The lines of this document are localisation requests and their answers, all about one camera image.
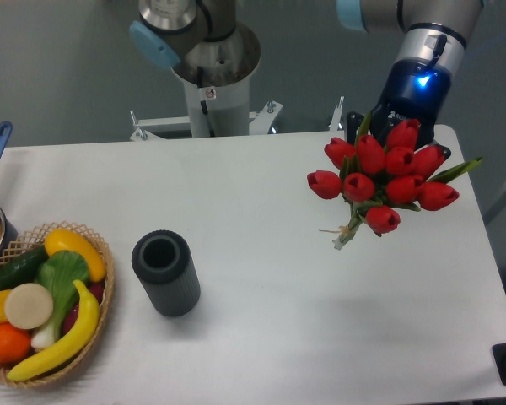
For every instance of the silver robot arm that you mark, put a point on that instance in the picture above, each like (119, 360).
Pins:
(436, 32)

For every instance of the green cucumber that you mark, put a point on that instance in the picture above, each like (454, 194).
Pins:
(22, 268)

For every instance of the dark red vegetable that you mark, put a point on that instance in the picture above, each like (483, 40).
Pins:
(97, 290)

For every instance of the red tulip bouquet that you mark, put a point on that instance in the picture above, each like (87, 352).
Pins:
(378, 181)

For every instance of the dark grey ribbed vase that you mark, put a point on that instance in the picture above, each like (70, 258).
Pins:
(164, 266)

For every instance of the orange fruit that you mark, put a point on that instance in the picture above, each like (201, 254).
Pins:
(14, 344)

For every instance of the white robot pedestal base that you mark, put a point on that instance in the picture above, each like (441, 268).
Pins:
(213, 111)

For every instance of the woven wicker basket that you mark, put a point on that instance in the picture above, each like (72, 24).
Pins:
(28, 241)

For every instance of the yellow banana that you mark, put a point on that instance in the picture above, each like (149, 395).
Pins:
(68, 345)

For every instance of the green bok choy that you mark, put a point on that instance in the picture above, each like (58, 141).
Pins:
(56, 275)

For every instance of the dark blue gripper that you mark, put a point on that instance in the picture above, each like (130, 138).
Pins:
(412, 91)

